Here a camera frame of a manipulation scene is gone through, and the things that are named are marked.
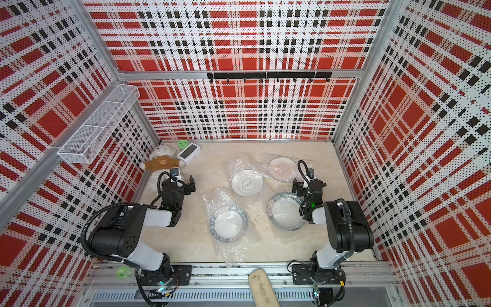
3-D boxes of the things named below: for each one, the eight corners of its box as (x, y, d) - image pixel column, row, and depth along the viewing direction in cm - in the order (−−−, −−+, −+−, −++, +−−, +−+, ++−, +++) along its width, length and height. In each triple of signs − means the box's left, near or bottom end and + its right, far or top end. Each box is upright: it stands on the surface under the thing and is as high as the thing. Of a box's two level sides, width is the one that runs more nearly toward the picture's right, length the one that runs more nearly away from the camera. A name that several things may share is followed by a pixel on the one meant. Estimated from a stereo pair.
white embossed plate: (230, 196, 96) (230, 193, 95) (233, 171, 106) (232, 169, 104) (263, 195, 96) (263, 193, 94) (263, 171, 106) (263, 169, 104)
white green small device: (178, 160, 114) (176, 155, 110) (192, 147, 121) (190, 142, 117) (189, 165, 111) (186, 161, 108) (202, 151, 118) (201, 146, 115)
